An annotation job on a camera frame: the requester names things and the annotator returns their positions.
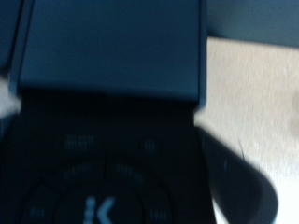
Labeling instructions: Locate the black Keurig coffee machine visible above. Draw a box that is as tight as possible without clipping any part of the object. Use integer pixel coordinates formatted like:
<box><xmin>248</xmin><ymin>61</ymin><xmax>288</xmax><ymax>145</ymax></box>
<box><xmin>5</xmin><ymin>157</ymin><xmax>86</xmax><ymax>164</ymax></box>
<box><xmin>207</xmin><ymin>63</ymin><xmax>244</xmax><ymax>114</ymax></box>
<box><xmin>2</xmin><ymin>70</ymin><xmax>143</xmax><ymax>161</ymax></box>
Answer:
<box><xmin>0</xmin><ymin>0</ymin><xmax>278</xmax><ymax>224</ymax></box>

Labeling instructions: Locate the dark grey backdrop panel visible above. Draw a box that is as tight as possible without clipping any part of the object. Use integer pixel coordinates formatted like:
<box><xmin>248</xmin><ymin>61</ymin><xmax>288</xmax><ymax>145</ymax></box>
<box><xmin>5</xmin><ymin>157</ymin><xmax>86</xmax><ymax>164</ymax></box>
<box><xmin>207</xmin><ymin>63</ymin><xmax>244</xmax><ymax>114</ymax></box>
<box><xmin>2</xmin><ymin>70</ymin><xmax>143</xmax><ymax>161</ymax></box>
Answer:
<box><xmin>206</xmin><ymin>0</ymin><xmax>299</xmax><ymax>49</ymax></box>

